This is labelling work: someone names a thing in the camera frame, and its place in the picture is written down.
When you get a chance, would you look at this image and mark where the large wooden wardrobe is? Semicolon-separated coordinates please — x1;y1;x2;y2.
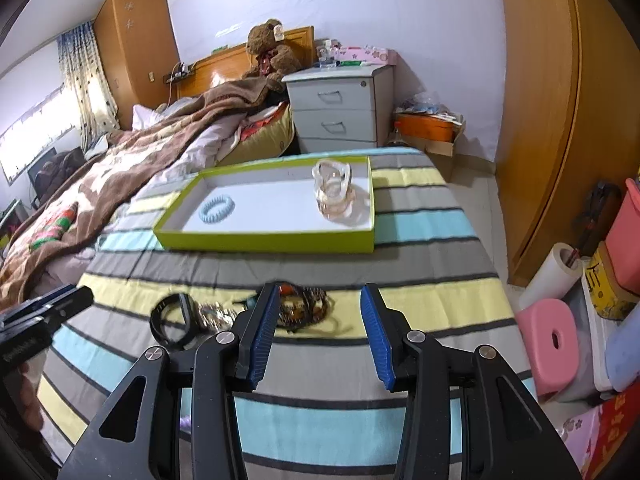
495;0;640;288

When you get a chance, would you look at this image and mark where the green cardboard tray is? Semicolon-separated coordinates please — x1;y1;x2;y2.
152;156;376;253

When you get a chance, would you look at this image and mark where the yellow patterned box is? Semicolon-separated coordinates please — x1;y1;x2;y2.
582;242;640;321

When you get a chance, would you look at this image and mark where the pink floral box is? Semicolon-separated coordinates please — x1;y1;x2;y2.
334;46;397;66

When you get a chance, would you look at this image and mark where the beige claw hair clip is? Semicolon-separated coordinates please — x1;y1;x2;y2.
311;159;373;226

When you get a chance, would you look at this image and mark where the person's left hand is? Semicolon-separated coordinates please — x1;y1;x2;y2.
5;362;43;431

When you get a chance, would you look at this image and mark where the pale blue bag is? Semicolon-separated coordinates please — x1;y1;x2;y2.
604;319;640;392

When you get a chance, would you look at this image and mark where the white nightstand with drawers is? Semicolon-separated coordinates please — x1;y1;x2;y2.
281;63;396;155

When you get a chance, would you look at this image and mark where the striped bed sheet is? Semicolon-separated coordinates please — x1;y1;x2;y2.
37;147;538;480

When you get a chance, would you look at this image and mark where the brown fleece blanket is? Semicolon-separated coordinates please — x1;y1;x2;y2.
0;77;288;311

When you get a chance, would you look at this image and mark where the black wristband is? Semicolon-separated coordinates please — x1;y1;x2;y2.
150;292;196;351

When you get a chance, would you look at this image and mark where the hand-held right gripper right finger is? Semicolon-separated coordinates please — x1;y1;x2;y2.
360;282;583;480

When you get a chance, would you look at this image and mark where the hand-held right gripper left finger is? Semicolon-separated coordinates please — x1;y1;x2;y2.
60;282;282;480

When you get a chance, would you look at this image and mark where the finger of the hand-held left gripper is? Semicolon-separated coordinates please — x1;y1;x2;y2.
0;287;95;333
0;284;76;323

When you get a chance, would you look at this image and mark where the yellow pillow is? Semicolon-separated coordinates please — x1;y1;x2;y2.
215;105;297;167

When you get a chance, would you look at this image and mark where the power strip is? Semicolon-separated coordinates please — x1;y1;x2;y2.
164;62;196;83

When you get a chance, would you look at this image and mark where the pink plastic bucket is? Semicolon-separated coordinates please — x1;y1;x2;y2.
607;177;640;306

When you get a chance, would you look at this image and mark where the braided bracelet with orange bead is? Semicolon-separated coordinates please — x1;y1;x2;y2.
277;284;336;333

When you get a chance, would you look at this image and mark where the narrow wooden wardrobe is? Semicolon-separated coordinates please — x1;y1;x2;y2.
93;0;181;131

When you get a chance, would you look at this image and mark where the wooden headboard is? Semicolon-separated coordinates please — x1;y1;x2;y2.
176;26;316;98

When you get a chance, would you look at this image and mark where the pile of plastic packets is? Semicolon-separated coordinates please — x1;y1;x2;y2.
397;91;466;126

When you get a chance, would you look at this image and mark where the blue spiral hair tie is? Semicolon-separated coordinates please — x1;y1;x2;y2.
199;199;236;224

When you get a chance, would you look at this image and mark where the gold beaded hair clip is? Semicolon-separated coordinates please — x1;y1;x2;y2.
196;302;239;333

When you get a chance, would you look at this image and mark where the patterned curtain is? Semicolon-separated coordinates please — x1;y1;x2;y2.
56;20;121;133

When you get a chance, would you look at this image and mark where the white paper roll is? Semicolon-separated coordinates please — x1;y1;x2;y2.
517;242;583;311

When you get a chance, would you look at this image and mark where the cardboard box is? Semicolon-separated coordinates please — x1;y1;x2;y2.
419;125;467;158

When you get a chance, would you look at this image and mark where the pink plastic stool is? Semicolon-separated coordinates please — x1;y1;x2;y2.
515;298;583;396

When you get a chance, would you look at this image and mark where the red box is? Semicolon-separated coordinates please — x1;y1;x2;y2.
582;391;640;480

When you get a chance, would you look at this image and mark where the brown teddy bear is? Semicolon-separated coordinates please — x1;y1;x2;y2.
241;19;302;92

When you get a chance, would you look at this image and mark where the orange box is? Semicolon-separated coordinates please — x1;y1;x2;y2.
395;112;457;143

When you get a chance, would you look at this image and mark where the window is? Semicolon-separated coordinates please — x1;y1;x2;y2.
0;82;82;182

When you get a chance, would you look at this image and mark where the clear plastic storage bin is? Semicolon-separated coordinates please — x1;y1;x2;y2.
562;280;617;403

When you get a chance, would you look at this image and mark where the glass jar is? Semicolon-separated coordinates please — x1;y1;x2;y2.
315;40;337;68

